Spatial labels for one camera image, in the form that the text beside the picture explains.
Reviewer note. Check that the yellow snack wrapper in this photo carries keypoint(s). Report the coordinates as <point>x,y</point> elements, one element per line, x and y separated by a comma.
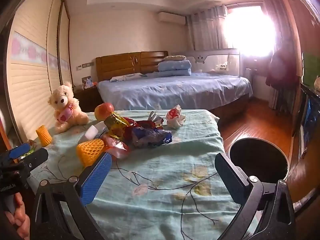
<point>115,123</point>

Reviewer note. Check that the dark red chair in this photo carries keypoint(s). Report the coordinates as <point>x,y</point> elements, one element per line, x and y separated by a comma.
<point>280,72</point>

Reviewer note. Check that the black round trash can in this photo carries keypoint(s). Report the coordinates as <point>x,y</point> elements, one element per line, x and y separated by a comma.
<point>255,155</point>

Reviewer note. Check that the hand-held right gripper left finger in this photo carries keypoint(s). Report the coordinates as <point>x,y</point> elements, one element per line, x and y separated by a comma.
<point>97,177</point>

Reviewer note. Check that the beige plush toy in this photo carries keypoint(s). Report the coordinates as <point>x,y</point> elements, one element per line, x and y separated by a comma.
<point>317,83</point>

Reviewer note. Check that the grey curtain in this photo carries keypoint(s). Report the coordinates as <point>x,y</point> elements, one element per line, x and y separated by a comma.
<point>205,30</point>

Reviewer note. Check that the large yellow foam fruit net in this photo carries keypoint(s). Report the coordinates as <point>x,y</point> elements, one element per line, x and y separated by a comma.
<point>88,151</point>

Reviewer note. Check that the cream slatted wardrobe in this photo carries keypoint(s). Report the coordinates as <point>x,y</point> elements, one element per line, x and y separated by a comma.
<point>30,80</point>

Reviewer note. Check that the small beige pillow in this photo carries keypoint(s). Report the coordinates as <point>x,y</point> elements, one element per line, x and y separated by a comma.
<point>175,57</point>

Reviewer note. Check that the wooden tv cabinet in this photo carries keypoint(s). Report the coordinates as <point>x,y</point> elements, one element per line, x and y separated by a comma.
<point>296,125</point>

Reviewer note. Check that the white air conditioner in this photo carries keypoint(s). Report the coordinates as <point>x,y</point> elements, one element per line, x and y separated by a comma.
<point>171,18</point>

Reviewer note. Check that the beige teddy bear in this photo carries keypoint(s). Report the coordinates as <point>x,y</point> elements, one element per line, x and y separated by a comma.
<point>65,105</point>

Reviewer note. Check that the blue purple snack wrapper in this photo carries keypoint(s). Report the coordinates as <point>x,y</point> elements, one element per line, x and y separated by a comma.
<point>150,136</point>

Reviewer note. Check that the photo frame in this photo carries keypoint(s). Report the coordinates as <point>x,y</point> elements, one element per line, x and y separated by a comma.
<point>86,83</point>

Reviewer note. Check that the green floral bed sheet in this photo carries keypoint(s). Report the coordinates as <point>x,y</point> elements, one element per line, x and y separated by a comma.
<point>155,180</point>

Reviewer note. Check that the orange snack wrapper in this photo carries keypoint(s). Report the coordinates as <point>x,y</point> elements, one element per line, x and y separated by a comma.
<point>116,147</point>

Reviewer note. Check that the green box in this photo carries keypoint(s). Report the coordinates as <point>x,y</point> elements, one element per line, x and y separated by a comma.
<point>312,67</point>

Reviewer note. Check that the wooden headboard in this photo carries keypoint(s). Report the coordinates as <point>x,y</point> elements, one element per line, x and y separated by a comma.
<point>125,62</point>

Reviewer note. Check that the small yellow foam fruit net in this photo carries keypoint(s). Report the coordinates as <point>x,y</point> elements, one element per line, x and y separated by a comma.
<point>43,135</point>

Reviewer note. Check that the silver foil wrapper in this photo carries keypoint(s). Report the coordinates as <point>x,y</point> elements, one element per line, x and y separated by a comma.
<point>156,120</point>

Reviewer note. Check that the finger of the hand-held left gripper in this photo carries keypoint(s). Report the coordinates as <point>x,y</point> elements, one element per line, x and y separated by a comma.
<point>20,150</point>
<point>35,158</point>

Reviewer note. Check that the television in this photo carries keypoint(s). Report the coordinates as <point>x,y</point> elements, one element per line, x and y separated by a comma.
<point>311,120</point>

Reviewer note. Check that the crumpled white red wrapper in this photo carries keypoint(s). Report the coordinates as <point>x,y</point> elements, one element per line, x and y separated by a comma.
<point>176,118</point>

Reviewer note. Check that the bed with blue sheet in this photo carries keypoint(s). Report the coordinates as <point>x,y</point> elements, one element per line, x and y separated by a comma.
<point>175,90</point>

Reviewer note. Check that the dark wooden nightstand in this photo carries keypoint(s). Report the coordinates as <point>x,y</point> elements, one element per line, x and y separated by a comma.
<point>86,100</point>

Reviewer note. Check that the grey bed guard rail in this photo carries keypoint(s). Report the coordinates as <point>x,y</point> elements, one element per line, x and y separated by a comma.
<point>212,60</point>

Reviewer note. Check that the red yellow apple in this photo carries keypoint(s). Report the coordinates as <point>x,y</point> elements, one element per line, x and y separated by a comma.
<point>102,111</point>

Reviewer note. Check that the flat white blue pillow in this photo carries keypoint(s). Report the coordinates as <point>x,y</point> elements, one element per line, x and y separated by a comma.
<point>125,77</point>

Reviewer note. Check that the folded blue blanket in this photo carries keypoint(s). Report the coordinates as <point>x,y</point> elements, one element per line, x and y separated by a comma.
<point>175,67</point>

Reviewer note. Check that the person's left hand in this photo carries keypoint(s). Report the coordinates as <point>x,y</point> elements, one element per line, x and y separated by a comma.
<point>21,220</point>

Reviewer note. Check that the wall switch panel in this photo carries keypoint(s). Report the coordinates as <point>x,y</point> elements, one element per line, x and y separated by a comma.
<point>85,65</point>

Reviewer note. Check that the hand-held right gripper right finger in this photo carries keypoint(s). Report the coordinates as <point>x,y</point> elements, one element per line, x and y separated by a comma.
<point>232,180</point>

